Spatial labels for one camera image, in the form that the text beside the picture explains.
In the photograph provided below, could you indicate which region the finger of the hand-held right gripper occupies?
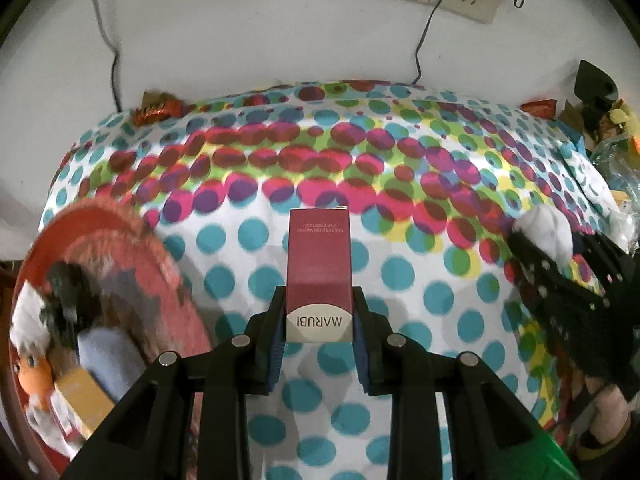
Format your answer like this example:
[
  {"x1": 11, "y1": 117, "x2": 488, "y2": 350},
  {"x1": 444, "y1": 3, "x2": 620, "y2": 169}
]
[
  {"x1": 507, "y1": 231, "x2": 602, "y2": 322},
  {"x1": 574, "y1": 233, "x2": 640, "y2": 292}
]

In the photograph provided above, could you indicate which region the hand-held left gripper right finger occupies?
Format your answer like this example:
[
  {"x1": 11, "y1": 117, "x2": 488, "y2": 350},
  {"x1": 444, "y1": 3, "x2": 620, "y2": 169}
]
[{"x1": 351, "y1": 285, "x2": 581, "y2": 480}]

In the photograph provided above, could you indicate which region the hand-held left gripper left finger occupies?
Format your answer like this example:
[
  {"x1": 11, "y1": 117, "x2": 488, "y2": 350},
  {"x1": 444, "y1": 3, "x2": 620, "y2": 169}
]
[{"x1": 60, "y1": 285, "x2": 288, "y2": 480}]

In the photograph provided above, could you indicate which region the dark red box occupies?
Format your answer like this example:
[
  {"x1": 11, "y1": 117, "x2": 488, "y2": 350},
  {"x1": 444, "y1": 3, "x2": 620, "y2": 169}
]
[{"x1": 284, "y1": 207, "x2": 355, "y2": 345}]

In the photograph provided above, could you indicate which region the round red tray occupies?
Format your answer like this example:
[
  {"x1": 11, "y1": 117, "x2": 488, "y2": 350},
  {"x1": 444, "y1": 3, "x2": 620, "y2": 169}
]
[{"x1": 10, "y1": 197, "x2": 216, "y2": 480}]

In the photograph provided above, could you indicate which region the blue towel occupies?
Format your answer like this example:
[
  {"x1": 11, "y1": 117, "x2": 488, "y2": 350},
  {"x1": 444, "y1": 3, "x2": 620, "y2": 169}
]
[{"x1": 77, "y1": 327, "x2": 147, "y2": 403}]

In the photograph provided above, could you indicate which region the yellow box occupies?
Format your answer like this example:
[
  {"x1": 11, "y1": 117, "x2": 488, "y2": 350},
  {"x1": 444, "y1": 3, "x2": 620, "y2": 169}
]
[{"x1": 54, "y1": 367, "x2": 117, "y2": 438}]

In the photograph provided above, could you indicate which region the black cloth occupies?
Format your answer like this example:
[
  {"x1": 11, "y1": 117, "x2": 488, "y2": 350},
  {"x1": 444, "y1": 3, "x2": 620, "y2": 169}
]
[{"x1": 42, "y1": 262, "x2": 83, "y2": 333}]

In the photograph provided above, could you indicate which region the orange cartoon toy figure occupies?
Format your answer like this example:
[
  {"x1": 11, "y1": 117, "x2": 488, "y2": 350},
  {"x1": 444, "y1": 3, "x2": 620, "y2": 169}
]
[{"x1": 15, "y1": 352, "x2": 53, "y2": 398}]

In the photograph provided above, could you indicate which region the person's right forearm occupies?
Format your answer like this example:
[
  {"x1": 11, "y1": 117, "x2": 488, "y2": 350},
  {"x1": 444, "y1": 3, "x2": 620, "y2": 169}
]
[{"x1": 580, "y1": 375, "x2": 632, "y2": 461}]

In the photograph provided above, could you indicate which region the white printed cloth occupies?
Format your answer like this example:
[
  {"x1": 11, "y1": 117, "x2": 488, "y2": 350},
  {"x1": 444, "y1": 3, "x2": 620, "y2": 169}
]
[{"x1": 560, "y1": 142, "x2": 623, "y2": 213}]

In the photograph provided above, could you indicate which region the green plastic object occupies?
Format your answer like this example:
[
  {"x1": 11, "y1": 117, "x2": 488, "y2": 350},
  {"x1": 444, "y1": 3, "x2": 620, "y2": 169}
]
[{"x1": 527, "y1": 417, "x2": 578, "y2": 480}]

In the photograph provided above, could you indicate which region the yellow toy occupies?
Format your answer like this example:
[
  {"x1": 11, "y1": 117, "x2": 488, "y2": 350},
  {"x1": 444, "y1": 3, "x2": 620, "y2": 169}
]
[{"x1": 600, "y1": 102, "x2": 640, "y2": 136}]

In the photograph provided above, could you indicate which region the polka-dot tablecloth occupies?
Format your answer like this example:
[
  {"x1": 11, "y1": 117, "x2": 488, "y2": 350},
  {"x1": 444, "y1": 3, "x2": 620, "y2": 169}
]
[{"x1": 42, "y1": 80, "x2": 626, "y2": 480}]

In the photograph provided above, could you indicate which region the red packet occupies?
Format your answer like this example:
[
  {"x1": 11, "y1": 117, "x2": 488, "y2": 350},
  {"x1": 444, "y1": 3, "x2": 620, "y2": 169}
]
[{"x1": 520, "y1": 99, "x2": 557, "y2": 120}]

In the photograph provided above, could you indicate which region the black stand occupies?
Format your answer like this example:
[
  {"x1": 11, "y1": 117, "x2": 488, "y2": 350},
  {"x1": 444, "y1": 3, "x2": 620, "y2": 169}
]
[{"x1": 574, "y1": 60, "x2": 622, "y2": 131}]

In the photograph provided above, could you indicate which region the orange snack wrapper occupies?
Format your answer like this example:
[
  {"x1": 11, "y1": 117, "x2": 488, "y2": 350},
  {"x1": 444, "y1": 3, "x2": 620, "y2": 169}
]
[{"x1": 131, "y1": 91, "x2": 183, "y2": 127}]

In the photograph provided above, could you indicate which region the black charger cable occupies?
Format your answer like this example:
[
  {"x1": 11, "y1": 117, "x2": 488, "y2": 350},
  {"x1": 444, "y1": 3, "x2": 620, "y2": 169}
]
[{"x1": 412, "y1": 0, "x2": 451, "y2": 83}]

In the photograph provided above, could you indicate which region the black power cable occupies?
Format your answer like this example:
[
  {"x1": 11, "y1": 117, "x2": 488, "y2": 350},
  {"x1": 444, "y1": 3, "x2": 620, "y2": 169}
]
[{"x1": 86, "y1": 0, "x2": 123, "y2": 112}]

